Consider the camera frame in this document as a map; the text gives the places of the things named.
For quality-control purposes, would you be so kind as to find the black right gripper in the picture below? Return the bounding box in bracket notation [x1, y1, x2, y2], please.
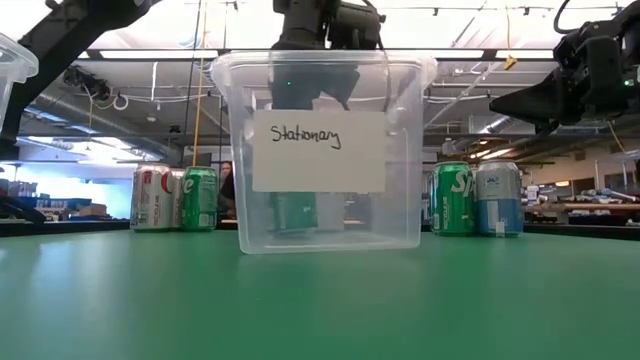
[488, 19, 640, 135]

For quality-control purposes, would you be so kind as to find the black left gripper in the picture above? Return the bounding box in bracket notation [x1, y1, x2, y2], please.
[272, 0, 387, 112]

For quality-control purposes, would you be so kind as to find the blue white soda can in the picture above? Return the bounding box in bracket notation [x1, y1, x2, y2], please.
[473, 159, 525, 238]

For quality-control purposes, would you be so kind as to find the green soda can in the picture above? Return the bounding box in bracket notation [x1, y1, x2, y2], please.
[429, 160, 477, 237]
[179, 165, 220, 233]
[268, 191, 320, 236]

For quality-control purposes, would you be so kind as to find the clear plastic bin with label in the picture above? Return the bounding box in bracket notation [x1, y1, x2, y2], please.
[210, 48, 439, 255]

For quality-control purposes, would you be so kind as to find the cluttered wooden workbench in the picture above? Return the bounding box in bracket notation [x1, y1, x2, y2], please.
[522, 184, 640, 226]

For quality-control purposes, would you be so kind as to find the white handwritten paper label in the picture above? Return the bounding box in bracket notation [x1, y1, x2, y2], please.
[252, 109, 387, 194]

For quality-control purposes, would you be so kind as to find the person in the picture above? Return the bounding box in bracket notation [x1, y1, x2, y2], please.
[217, 160, 237, 220]

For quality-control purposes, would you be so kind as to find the black ceiling-hung device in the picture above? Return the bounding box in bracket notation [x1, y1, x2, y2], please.
[62, 64, 112, 102]

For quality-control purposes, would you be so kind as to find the shelf with blue bins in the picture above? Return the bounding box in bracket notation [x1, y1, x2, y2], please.
[0, 177, 109, 222]

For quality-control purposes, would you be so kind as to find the silver ventilation duct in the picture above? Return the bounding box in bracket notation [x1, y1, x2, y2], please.
[477, 113, 519, 135]

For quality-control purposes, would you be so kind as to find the yellow hanging hook cord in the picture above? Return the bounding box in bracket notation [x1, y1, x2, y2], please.
[503, 4, 519, 71]

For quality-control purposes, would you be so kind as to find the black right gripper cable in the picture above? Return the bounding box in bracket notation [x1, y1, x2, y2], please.
[552, 0, 576, 35]

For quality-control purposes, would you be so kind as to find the yellow hanging strap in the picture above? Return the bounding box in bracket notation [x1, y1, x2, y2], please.
[192, 0, 209, 169]

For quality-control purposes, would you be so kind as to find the grey ceiling duct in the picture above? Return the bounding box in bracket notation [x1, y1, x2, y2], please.
[19, 89, 184, 159]

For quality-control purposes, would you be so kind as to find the black aluminium table frame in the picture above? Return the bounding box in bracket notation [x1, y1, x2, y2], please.
[0, 218, 640, 242]

